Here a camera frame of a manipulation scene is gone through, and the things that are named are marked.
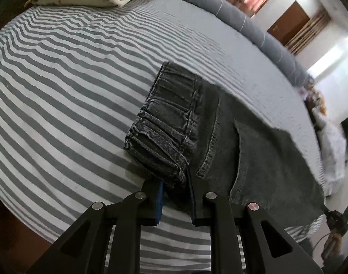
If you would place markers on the grey blanket with white lines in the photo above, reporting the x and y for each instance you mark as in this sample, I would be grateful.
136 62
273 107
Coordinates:
219 2

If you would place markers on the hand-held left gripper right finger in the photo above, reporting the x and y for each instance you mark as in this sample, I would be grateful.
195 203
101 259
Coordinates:
194 211

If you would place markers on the brown wooden door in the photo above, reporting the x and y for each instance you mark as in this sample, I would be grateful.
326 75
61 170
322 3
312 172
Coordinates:
290 20

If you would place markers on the brown striped curtain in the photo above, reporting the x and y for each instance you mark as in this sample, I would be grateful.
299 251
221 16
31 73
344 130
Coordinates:
308 32

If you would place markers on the white cloth pile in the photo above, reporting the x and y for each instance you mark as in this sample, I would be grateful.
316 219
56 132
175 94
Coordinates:
330 148

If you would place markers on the grey white striped bed sheet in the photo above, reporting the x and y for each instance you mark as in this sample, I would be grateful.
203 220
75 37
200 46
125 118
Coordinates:
77 91

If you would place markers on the dark grey denim pants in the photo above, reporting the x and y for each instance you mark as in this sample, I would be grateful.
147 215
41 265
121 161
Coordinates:
219 137

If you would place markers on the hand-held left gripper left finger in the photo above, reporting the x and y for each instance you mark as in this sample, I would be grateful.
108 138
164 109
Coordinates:
159 204

